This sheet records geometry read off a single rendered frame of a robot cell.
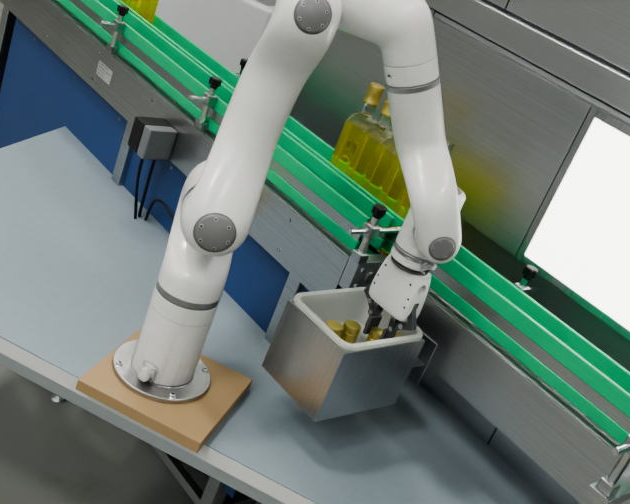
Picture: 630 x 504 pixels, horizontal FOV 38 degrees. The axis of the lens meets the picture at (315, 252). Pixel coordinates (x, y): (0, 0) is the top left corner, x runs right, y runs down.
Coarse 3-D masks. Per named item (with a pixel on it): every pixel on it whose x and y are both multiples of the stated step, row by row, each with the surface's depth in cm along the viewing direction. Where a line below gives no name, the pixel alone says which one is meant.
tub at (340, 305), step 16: (352, 288) 179; (304, 304) 167; (320, 304) 174; (336, 304) 177; (352, 304) 181; (320, 320) 163; (336, 320) 180; (384, 320) 180; (336, 336) 160; (416, 336) 171
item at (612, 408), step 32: (160, 32) 247; (448, 288) 178; (480, 288) 173; (480, 320) 173; (512, 320) 168; (512, 352) 168; (544, 352) 164; (576, 384) 159; (608, 384) 154; (608, 416) 155
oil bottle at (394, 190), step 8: (392, 168) 189; (400, 168) 188; (392, 176) 189; (400, 176) 188; (384, 184) 191; (392, 184) 189; (400, 184) 188; (384, 192) 191; (392, 192) 190; (400, 192) 188; (384, 200) 191; (392, 200) 190; (400, 200) 189; (392, 208) 190
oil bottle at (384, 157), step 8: (392, 136) 191; (384, 144) 191; (392, 144) 190; (376, 152) 193; (384, 152) 191; (392, 152) 189; (376, 160) 193; (384, 160) 191; (392, 160) 190; (376, 168) 193; (384, 168) 191; (368, 176) 195; (376, 176) 193; (384, 176) 191; (368, 184) 195; (376, 184) 193; (376, 192) 193
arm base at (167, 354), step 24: (168, 312) 162; (192, 312) 162; (144, 336) 167; (168, 336) 164; (192, 336) 165; (120, 360) 171; (144, 360) 167; (168, 360) 166; (192, 360) 168; (144, 384) 167; (168, 384) 168; (192, 384) 172
